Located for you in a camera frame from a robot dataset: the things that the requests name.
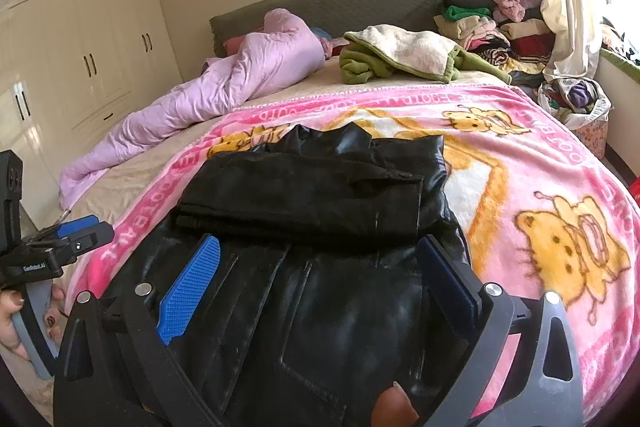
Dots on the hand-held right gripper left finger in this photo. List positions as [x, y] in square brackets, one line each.
[192, 287]

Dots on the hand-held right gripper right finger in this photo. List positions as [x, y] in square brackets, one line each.
[445, 282]

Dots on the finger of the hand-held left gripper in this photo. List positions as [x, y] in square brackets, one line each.
[90, 239]
[80, 224]

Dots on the black leather jacket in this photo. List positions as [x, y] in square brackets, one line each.
[320, 207]

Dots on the laundry basket with clothes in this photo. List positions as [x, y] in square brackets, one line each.
[575, 99]

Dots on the pile of folded clothes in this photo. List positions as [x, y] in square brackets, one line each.
[475, 27]

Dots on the heap of mixed clothes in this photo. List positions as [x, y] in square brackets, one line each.
[625, 42]

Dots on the person's left hand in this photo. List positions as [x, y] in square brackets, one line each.
[9, 324]

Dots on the person's right hand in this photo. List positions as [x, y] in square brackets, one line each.
[395, 407]

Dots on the pink printed blanket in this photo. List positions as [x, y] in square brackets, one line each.
[525, 167]

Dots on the cream wardrobe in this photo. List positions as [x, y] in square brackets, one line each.
[100, 57]

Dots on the floral box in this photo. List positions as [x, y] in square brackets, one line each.
[592, 137]

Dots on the red bag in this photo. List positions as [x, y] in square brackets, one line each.
[635, 192]

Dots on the pink pillow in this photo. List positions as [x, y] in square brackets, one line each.
[234, 43]

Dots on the lilac duvet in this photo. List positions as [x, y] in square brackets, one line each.
[260, 57]

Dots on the green and white fleece blanket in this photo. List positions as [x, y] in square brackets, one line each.
[400, 42]

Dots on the blue cloth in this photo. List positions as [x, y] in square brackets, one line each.
[324, 44]

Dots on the green windowsill cushion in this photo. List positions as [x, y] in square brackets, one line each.
[620, 67]

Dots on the grey padded headboard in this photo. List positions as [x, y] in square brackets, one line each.
[350, 2]

